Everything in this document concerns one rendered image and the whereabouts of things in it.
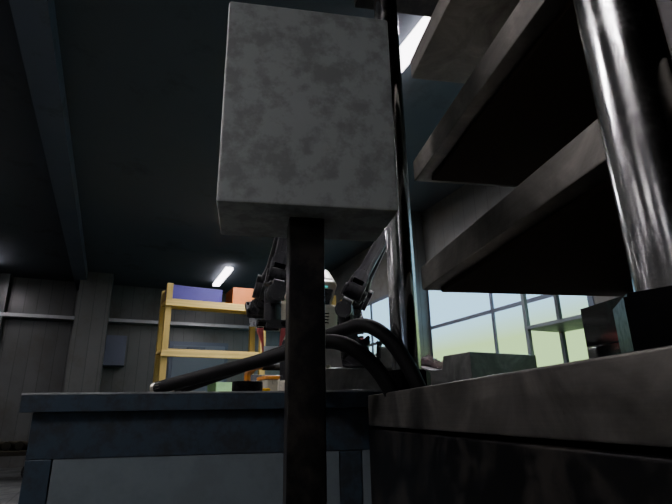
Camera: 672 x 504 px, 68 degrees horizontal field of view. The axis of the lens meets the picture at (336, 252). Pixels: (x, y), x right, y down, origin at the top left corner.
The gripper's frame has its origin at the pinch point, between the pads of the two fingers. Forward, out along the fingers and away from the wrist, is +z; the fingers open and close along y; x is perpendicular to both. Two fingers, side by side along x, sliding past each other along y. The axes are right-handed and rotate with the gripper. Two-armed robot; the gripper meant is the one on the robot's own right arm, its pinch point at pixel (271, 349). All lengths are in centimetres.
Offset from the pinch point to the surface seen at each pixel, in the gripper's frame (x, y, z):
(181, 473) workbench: -48, -20, 30
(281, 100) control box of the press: -89, -3, -33
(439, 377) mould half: -17, 50, 10
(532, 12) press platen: -115, 29, -32
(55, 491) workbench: -48, -43, 33
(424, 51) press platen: -78, 28, -56
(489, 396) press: -112, 19, 16
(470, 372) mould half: -30, 54, 9
